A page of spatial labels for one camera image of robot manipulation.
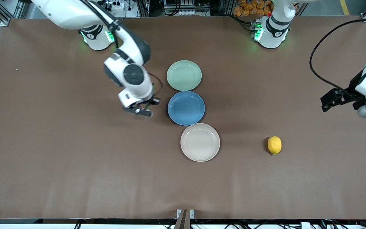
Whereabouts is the yellow lemon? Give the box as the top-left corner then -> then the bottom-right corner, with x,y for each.
268,136 -> 282,155

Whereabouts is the blue plate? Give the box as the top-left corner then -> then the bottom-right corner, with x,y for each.
167,91 -> 206,126

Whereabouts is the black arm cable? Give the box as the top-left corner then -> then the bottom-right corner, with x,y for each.
81,0 -> 164,96
309,19 -> 366,93

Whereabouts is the white power strip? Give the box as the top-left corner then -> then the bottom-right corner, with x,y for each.
105,0 -> 129,10

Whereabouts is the beige plate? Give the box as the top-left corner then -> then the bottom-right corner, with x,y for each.
180,123 -> 220,162

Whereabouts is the pale green plate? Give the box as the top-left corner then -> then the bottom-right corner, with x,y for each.
166,60 -> 202,91

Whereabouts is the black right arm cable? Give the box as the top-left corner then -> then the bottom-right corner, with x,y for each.
81,0 -> 164,96

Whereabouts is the small metal table bracket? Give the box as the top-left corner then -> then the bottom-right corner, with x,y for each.
177,209 -> 195,219

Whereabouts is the background equipment rack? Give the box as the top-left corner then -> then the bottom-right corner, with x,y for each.
163,0 -> 202,16

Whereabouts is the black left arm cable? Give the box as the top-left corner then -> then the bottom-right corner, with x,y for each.
309,19 -> 366,93

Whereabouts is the bag of orange fruit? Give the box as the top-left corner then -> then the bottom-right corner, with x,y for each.
233,0 -> 273,17

